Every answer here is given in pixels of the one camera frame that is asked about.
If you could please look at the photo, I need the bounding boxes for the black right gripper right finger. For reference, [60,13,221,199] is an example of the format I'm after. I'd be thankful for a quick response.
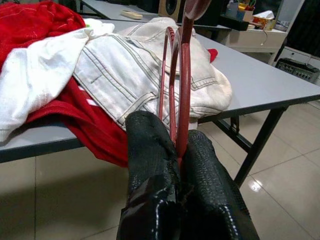
[179,129,261,240]

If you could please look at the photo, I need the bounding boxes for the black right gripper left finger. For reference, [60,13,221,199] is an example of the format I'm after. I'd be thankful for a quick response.
[116,110,182,240]

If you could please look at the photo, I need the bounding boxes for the red plastic clothes hanger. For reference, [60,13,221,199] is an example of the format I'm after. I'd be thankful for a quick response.
[157,0,212,176]

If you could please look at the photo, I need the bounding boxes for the white cotton shirt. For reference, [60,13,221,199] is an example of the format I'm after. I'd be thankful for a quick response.
[0,18,116,143]

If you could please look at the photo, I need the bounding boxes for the red t-shirt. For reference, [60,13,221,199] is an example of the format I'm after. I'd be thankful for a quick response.
[0,1,87,70]

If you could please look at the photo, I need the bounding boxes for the red jacket white piping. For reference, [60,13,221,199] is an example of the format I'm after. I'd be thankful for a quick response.
[24,48,220,169]

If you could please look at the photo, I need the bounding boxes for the cream denim jacket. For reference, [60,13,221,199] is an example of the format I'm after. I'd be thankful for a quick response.
[72,17,233,131]

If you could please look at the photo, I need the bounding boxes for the grey folding table black legs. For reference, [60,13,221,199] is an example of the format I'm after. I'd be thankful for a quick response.
[0,18,320,188]
[79,0,233,41]

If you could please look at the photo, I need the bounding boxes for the black mesh box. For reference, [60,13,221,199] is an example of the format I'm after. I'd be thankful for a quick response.
[274,57,320,85]

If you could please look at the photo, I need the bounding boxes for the cream flat object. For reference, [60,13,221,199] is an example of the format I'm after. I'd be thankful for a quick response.
[120,9,144,20]

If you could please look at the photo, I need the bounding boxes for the white low sideboard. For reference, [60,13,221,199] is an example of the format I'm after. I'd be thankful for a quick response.
[219,14,320,76]

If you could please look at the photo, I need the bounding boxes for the wooden loudspeaker box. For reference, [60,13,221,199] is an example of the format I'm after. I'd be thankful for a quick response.
[158,0,186,23]

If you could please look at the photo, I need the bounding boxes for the printed tissue box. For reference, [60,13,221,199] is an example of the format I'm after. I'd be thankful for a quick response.
[252,10,277,31]

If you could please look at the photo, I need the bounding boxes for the colourful desk toy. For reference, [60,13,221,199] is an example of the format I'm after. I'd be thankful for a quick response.
[237,1,256,18]

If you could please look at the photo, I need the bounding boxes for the white power cable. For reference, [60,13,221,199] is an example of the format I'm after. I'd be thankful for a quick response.
[259,28,268,47]

